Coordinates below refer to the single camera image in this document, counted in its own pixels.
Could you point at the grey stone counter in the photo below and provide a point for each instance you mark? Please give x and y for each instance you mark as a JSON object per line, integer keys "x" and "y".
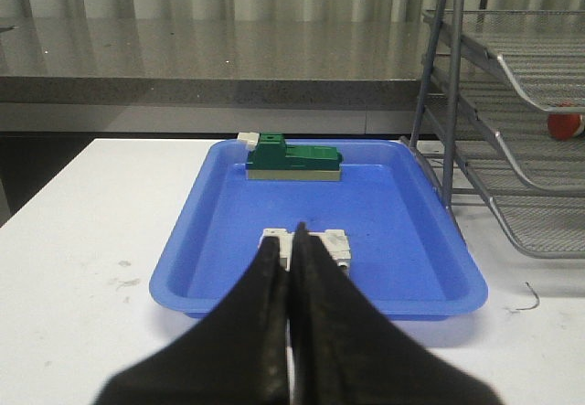
{"x": 154, "y": 76}

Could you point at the thin wire scrap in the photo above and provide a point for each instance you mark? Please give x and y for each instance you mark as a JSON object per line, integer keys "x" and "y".
{"x": 534, "y": 303}

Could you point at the green terminal block component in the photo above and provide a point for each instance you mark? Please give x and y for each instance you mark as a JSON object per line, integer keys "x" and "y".
{"x": 270, "y": 157}

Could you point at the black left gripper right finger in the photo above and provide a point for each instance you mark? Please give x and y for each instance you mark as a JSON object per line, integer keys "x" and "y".
{"x": 346, "y": 352}

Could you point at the white terminal block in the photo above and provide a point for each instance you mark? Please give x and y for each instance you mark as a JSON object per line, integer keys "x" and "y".
{"x": 335, "y": 241}

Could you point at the blue plastic tray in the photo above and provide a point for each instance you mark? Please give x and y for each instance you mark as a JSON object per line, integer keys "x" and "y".
{"x": 407, "y": 256}

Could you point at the silver mesh tray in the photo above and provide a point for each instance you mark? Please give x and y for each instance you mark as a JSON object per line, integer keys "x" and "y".
{"x": 541, "y": 226}
{"x": 490, "y": 121}
{"x": 539, "y": 54}

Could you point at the silver mesh rack frame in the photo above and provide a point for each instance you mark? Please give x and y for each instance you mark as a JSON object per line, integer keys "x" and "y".
{"x": 440, "y": 101}

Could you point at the red emergency stop button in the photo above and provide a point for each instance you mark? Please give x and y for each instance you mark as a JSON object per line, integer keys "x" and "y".
{"x": 564, "y": 126}

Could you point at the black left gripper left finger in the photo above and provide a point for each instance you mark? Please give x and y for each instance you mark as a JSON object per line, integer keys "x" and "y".
{"x": 235, "y": 355}

